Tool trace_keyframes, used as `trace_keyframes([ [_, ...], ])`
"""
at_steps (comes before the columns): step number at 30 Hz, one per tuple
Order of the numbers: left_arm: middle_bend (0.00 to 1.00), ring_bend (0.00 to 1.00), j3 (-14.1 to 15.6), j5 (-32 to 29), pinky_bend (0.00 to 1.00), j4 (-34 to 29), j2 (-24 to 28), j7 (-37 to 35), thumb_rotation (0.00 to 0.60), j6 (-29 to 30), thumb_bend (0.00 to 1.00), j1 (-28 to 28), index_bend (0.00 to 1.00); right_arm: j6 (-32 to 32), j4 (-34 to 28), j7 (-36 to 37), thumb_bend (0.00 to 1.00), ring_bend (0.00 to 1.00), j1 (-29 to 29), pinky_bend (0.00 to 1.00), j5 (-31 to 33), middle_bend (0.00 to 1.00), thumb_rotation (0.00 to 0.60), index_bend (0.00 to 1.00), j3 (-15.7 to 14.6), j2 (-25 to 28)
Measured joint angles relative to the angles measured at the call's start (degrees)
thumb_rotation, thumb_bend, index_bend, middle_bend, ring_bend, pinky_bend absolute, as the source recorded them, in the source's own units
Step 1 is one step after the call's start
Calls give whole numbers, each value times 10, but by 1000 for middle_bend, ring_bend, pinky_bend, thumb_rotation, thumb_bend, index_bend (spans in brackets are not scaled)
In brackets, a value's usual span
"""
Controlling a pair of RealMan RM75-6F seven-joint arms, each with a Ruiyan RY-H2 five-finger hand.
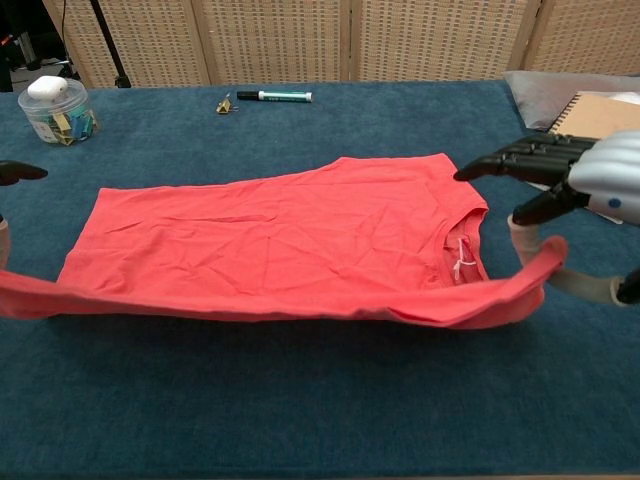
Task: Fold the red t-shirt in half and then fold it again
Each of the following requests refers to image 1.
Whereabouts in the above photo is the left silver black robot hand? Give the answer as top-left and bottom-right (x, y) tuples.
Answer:
(0, 160), (50, 274)

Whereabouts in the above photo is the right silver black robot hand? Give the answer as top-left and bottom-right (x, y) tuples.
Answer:
(453, 130), (640, 306)

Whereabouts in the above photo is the coral red t-shirt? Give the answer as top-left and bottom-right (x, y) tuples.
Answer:
(0, 153), (570, 331)

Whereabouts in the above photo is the kraft spiral notebook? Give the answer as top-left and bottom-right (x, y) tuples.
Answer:
(552, 92), (640, 146)

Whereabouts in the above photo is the clear jar of binder clips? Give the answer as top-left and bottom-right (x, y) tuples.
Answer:
(17, 77), (101, 147)

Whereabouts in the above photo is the white earbud case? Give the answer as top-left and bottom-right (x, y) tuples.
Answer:
(27, 75), (69, 101)

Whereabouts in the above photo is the frosted pouch with red garment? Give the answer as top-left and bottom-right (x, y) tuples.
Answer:
(502, 70), (640, 134)

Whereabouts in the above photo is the black tripod stand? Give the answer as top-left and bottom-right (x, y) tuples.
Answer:
(89, 0), (132, 89)

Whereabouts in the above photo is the green white marker pen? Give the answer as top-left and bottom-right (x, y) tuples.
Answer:
(236, 89), (314, 104)

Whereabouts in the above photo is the wicker folding screen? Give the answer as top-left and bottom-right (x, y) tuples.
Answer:
(42, 0), (640, 90)

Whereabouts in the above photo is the blue table cloth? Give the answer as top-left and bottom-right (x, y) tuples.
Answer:
(0, 79), (640, 476)

